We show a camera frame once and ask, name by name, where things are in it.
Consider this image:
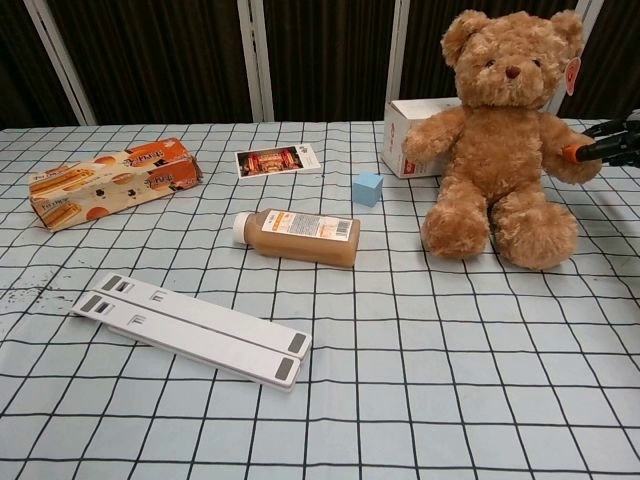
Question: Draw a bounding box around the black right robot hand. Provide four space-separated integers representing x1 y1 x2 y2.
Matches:
561 110 640 169

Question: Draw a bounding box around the brown plush teddy bear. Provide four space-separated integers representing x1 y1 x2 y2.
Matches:
402 8 604 272

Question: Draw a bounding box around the orange paper hang tag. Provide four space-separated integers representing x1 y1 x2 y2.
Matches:
563 54 584 96

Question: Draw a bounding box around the white cardboard box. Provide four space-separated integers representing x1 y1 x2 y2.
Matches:
380 98 464 180

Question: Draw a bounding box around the light blue cube block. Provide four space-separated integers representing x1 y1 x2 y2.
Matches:
352 172 385 207

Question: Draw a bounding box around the blue checked tablecloth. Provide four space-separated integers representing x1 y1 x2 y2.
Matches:
0 118 640 480

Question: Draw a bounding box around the brown drink bottle white cap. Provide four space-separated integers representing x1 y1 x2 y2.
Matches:
232 207 362 270

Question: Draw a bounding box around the photo postcard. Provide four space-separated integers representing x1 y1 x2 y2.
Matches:
234 143 321 179

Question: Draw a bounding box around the white folding stand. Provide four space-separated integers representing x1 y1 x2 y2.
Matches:
68 272 314 395

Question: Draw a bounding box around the orange biscuit carton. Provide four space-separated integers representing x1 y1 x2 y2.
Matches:
28 137 204 234

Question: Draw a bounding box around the white screen frame post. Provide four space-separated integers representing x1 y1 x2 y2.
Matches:
236 0 275 123
383 0 422 122
545 0 605 117
23 0 97 127

